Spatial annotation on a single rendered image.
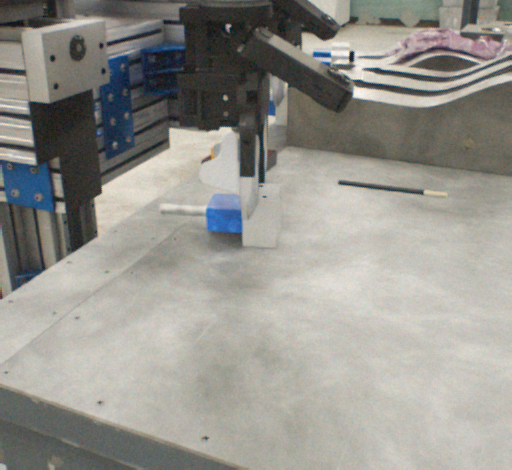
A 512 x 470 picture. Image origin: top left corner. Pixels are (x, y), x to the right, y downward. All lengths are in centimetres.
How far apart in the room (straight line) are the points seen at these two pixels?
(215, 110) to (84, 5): 84
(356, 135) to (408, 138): 8
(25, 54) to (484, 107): 60
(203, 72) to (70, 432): 34
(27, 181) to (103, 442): 59
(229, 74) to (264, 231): 17
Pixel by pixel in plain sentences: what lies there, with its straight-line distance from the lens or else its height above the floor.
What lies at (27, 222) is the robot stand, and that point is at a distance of 137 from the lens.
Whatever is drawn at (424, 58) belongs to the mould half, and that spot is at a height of 89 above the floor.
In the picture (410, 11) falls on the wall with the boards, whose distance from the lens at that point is 835.
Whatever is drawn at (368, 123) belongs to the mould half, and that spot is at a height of 85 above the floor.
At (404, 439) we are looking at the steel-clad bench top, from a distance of 47.
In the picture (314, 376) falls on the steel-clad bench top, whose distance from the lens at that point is 51.
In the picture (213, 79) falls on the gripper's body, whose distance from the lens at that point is 64.
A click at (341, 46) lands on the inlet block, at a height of 88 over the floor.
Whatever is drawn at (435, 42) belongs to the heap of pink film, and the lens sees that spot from 133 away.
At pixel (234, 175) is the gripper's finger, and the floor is 88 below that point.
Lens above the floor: 111
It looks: 24 degrees down
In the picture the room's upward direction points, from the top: straight up
